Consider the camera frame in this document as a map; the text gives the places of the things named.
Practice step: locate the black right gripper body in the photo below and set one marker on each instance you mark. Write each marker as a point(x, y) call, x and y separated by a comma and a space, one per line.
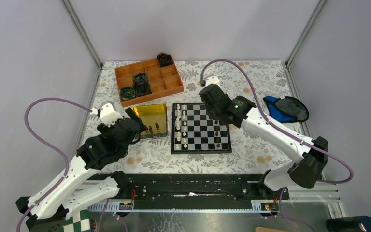
point(214, 114)

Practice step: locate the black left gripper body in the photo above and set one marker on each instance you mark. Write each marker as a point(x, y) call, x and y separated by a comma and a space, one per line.
point(106, 130)

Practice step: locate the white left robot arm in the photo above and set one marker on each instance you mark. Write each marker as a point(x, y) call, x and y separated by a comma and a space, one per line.
point(50, 208)

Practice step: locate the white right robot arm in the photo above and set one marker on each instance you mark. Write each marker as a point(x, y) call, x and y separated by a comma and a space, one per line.
point(306, 154)

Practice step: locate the black white chess board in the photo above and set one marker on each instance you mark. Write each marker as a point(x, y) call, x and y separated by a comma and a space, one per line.
point(201, 132)

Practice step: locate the row of white chess pieces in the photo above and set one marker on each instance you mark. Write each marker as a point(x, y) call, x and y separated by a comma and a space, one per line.
point(180, 128)

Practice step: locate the floral patterned table mat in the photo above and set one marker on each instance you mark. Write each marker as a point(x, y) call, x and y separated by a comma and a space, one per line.
point(250, 154)

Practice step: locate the gold metal tin tray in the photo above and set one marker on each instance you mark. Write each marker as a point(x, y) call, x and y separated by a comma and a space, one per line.
point(149, 115)

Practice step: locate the orange compartment organizer tray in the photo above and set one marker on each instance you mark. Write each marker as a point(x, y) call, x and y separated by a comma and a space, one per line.
point(162, 81)

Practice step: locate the black roll front tray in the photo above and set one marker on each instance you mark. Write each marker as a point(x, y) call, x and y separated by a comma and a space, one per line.
point(127, 93)

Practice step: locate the blue black cloth pouch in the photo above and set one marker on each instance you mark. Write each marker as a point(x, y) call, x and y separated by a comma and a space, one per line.
point(287, 109)

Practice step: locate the black roll at tray corner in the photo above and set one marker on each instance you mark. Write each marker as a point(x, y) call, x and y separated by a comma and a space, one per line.
point(164, 59)

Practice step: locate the black roll in tray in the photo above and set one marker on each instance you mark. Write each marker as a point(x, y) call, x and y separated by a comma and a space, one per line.
point(141, 84)

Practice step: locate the green white checkered mat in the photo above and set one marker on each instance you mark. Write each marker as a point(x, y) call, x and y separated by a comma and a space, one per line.
point(80, 222)

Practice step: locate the dark cylinder bottom right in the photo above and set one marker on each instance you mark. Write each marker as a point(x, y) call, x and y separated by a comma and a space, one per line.
point(349, 224)

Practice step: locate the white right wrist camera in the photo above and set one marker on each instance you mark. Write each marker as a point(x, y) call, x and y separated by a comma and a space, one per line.
point(210, 80)

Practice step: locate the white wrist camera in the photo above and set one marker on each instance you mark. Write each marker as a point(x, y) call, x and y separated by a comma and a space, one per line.
point(107, 114)
point(210, 80)

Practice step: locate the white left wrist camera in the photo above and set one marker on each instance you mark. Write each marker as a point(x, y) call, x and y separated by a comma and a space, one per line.
point(107, 114)

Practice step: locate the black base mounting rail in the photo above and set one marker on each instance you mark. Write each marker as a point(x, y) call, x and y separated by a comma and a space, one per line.
point(195, 191)

